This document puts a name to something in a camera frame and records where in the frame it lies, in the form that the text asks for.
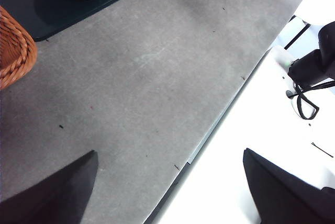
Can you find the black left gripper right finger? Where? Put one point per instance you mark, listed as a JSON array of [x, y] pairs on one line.
[[282, 197]]

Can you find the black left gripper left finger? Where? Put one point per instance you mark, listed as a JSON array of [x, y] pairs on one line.
[[52, 195]]

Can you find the small white device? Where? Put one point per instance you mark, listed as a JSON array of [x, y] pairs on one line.
[[281, 55]]

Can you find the brown wicker basket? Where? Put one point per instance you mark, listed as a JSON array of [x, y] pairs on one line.
[[13, 51]]

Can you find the thin black stand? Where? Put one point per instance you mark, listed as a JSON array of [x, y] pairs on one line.
[[298, 35]]

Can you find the black rectangular tray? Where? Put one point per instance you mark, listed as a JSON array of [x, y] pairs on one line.
[[26, 12]]

